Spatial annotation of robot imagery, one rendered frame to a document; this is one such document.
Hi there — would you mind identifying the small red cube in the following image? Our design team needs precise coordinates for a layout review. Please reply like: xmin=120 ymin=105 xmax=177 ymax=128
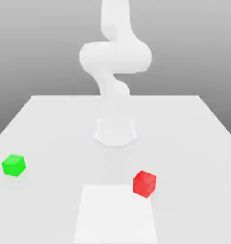
xmin=132 ymin=170 xmax=157 ymax=199

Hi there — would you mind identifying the small green cube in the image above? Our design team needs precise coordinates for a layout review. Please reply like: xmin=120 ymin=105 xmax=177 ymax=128
xmin=1 ymin=154 xmax=27 ymax=177

